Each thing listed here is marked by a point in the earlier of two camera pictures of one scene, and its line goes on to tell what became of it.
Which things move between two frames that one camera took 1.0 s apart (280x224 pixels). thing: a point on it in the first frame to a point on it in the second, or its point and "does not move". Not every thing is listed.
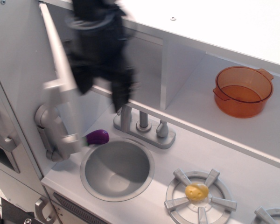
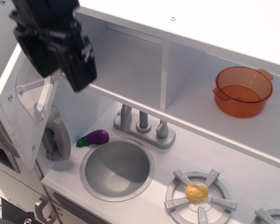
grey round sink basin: x=119 y=169 does not move
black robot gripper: x=97 y=48 to x=40 y=25
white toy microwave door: x=60 y=97 to x=22 y=105
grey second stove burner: x=271 y=216 does not move
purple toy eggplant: x=96 y=136 does not move
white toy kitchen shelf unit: x=216 y=72 does not move
